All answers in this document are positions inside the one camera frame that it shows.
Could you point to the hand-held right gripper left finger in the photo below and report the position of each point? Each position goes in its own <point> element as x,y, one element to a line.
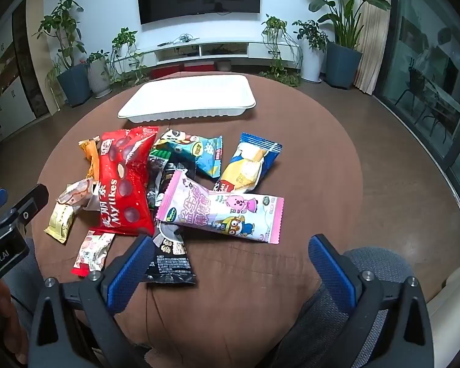
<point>126,276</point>

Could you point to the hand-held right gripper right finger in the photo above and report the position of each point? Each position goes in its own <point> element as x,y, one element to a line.
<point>331,274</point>

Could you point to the small gold packet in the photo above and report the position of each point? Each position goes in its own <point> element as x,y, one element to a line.
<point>61,222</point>

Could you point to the small red white packet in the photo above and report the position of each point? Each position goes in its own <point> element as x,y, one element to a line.
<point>94,253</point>

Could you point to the long black snack packet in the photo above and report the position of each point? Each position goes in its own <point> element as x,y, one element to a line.
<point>172,260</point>

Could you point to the white packet orange print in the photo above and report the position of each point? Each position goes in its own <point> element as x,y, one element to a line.
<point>76,193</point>

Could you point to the orange snack packet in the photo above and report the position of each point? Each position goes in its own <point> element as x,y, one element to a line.
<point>92,153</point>

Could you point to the red snack bag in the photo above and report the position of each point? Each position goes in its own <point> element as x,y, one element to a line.
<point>126,184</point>

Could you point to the small green edged packet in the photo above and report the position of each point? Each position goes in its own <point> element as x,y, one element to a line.
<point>157,168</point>

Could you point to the pink cartoon snack packet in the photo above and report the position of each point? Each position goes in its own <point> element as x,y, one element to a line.
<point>222,211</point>

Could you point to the blue yellow cake packet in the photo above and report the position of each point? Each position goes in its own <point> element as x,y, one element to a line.
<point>249,165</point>

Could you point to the teal cartoon snack packet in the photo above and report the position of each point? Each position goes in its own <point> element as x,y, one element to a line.
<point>203,153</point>

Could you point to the white plastic tray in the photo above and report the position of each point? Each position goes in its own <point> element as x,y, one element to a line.
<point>188,96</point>

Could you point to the person's left hand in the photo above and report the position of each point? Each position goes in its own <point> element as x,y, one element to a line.
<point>9,326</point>

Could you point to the person's left leg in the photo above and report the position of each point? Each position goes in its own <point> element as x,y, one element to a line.
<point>30,272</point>

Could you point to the person's leg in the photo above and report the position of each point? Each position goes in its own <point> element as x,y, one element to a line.
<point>30,272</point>
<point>379,264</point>

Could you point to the person's right leg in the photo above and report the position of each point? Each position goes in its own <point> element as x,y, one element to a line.
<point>379,264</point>

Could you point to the wooden glass front cabinet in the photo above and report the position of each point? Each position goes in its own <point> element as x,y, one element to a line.
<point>11,92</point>

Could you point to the cream sofa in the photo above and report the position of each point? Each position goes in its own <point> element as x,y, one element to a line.
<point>450,303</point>

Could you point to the leafy tree plant blue pot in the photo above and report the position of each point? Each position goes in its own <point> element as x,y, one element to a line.
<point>73,84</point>

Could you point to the small plant white pot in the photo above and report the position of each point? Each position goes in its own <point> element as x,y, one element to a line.
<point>98,76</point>

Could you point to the trailing vine plant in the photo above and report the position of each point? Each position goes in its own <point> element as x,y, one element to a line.
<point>276,27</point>
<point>124,42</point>

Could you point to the red storage box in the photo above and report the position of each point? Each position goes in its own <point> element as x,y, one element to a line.
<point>166,72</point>

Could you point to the broad leaf plant blue pot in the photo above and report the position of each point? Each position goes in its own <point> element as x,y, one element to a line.
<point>343,63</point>

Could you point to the bushy plant tall white pot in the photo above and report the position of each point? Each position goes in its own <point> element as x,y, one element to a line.
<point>312,61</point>

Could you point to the beige curtain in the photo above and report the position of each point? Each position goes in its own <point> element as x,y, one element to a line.
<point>372,46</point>

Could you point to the white round device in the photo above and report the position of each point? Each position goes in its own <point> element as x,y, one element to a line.
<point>224,66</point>

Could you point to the white television cabinet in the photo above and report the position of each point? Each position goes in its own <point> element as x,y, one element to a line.
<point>253,48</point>

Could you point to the glass sliding door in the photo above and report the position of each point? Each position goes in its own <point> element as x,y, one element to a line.
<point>425,53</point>

